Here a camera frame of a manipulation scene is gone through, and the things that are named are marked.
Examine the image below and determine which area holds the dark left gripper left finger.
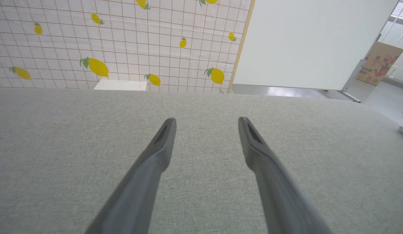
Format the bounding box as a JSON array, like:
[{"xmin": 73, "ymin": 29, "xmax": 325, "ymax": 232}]
[{"xmin": 84, "ymin": 117, "xmax": 177, "ymax": 234}]

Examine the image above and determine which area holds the printed cardboard box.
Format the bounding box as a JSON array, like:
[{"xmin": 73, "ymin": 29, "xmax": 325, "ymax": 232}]
[{"xmin": 356, "ymin": 41, "xmax": 403, "ymax": 86}]

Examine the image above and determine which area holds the white partition board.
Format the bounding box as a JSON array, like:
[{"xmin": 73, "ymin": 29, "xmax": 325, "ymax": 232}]
[{"xmin": 232, "ymin": 0, "xmax": 400, "ymax": 103}]

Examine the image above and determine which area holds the lemon print tile backdrop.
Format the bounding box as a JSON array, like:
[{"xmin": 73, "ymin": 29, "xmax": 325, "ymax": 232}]
[{"xmin": 0, "ymin": 0, "xmax": 256, "ymax": 94}]

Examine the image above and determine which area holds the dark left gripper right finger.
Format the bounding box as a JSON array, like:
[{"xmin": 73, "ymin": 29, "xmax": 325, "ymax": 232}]
[{"xmin": 238, "ymin": 116, "xmax": 332, "ymax": 234}]

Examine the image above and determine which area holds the white box cabinet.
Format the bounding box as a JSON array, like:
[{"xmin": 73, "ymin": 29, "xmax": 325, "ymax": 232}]
[{"xmin": 93, "ymin": 79, "xmax": 148, "ymax": 92}]

